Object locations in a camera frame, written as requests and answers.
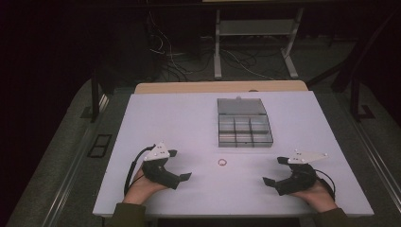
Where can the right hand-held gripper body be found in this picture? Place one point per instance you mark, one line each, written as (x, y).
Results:
(299, 178)

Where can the red rubber band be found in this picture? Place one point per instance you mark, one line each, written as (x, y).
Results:
(218, 162)

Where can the clear plastic compartment box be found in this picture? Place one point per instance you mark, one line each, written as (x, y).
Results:
(244, 127)

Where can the white metal stand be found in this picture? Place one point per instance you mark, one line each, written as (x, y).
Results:
(252, 27)

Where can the wooden table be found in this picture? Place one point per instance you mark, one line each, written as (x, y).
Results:
(220, 87)

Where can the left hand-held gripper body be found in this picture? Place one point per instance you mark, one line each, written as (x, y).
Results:
(157, 171)

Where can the person's right hand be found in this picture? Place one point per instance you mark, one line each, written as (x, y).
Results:
(318, 197)

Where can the black metal stand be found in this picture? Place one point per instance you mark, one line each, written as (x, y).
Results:
(354, 94)

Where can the black rectangular floor frame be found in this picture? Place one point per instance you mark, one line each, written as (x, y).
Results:
(94, 151)

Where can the person's left hand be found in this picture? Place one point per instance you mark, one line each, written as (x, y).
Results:
(142, 189)

